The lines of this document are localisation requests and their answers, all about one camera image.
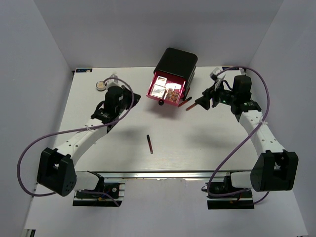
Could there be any multicolour small palette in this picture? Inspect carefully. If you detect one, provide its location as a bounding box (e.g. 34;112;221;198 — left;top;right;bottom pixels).
165;89;179;103

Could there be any blue table sticker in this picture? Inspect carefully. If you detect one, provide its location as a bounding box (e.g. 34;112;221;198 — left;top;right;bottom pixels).
222;66;240;71
75;68;92;73

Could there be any pink drawer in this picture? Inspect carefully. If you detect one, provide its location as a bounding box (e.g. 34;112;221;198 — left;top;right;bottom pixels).
146;71;186;106

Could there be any black drawer cabinet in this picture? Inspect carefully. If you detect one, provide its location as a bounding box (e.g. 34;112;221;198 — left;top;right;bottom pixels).
154;47;198;89

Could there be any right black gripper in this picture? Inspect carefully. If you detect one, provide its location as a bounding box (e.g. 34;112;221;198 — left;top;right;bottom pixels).
195;80;237;110

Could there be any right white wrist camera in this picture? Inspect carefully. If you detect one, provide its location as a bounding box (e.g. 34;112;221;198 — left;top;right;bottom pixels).
210;67;226;91

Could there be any right blue table sticker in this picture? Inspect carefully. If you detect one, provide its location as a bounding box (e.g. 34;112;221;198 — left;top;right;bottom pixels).
222;66;240;71

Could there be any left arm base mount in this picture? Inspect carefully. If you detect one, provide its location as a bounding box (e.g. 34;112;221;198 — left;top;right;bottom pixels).
73;171;126;207

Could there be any dark red lip gloss tube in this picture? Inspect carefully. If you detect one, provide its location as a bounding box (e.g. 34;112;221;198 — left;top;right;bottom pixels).
146;134;154;155

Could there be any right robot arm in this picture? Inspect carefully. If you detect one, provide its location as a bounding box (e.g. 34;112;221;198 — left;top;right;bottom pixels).
195;75;298;197

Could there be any square palette label side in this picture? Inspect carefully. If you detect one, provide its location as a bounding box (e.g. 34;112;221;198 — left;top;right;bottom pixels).
151;85;166;98

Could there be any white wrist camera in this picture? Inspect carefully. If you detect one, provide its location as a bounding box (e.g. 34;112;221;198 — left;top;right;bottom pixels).
210;67;226;91
104;74;119;89

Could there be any left blue table sticker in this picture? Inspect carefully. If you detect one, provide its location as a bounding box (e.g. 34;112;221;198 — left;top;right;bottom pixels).
75;68;92;73

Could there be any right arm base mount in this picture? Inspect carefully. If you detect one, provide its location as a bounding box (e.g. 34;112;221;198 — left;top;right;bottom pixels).
201;175;255;210

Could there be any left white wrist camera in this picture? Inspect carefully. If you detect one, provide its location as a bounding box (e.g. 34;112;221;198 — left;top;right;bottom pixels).
104;74;119;89

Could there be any round gold powder compact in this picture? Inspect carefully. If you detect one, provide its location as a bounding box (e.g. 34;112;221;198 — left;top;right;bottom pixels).
96;81;107;91

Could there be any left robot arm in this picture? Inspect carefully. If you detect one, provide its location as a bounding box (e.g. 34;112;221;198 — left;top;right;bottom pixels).
37;85;141;197

